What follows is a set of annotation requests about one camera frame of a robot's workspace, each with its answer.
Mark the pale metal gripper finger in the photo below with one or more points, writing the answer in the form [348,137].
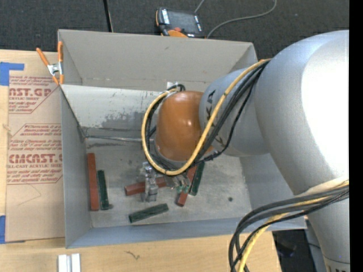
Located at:
[154,190]
[146,177]

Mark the brown cardboard board red print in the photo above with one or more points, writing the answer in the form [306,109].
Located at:
[34,203]

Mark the grey metal bin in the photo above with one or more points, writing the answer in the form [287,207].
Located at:
[158,58]

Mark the red-brown flat block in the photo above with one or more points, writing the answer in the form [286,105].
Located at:
[182,198]
[93,183]
[134,188]

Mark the dark green flat block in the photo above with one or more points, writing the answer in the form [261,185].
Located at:
[149,212]
[103,191]
[197,183]

